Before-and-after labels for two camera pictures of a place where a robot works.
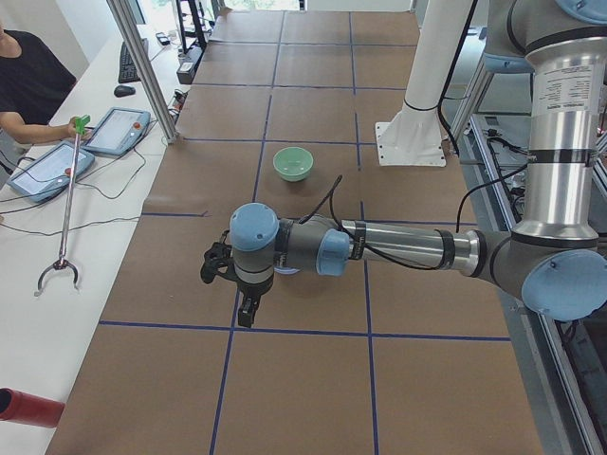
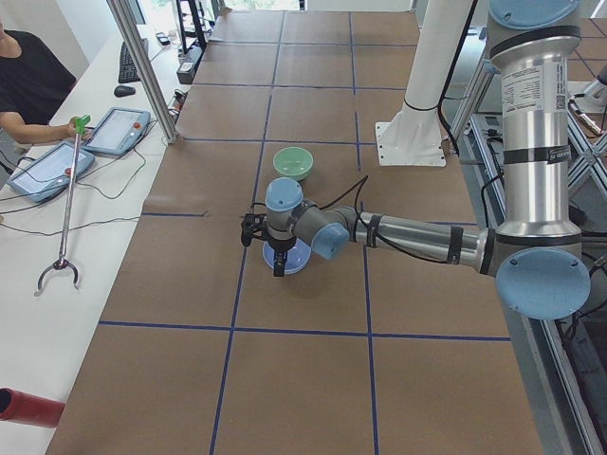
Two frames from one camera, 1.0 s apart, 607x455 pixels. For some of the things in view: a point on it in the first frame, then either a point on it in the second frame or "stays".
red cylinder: (28, 409) stays
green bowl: (293, 164) stays
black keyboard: (127, 71) stays
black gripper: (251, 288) -> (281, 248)
